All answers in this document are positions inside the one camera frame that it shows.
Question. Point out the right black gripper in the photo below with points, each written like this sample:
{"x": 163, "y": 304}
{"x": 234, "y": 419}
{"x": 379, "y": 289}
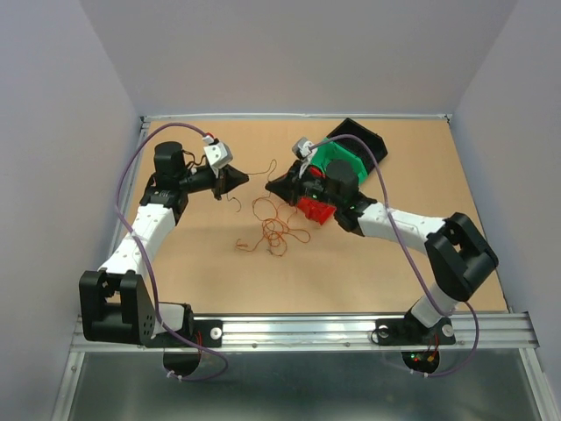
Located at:
{"x": 287, "y": 187}

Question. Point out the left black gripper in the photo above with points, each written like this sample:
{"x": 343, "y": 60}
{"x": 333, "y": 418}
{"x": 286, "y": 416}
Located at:
{"x": 228, "y": 179}

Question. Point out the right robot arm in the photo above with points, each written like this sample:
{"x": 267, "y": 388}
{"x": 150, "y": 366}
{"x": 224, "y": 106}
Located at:
{"x": 460, "y": 257}

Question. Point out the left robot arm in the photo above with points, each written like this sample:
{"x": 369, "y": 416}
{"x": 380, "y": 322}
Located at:
{"x": 119, "y": 302}

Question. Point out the red plastic bin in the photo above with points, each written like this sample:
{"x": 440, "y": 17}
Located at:
{"x": 313, "y": 209}

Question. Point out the green plastic bin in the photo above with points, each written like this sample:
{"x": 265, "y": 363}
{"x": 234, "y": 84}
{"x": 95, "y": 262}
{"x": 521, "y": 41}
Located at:
{"x": 334, "y": 151}

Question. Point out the black plastic bin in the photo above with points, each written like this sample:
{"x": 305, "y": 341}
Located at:
{"x": 373, "y": 141}

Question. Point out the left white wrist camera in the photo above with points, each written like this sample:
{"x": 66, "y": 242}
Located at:
{"x": 217, "y": 153}

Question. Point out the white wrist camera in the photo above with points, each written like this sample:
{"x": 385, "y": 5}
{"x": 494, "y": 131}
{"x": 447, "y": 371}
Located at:
{"x": 304, "y": 150}
{"x": 217, "y": 153}

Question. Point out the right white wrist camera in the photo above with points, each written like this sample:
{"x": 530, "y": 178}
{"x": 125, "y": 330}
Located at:
{"x": 304, "y": 150}

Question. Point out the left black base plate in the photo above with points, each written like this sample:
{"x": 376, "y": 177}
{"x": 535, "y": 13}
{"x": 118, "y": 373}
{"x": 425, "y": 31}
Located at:
{"x": 207, "y": 333}

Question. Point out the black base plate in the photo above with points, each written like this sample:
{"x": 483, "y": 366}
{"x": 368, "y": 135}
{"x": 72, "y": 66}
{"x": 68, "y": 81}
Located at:
{"x": 207, "y": 333}
{"x": 410, "y": 332}

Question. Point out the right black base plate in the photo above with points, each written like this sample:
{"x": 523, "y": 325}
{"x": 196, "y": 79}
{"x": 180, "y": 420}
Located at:
{"x": 410, "y": 332}

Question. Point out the aluminium front rail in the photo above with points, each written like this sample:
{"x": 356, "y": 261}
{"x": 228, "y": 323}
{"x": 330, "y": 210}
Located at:
{"x": 353, "y": 332}

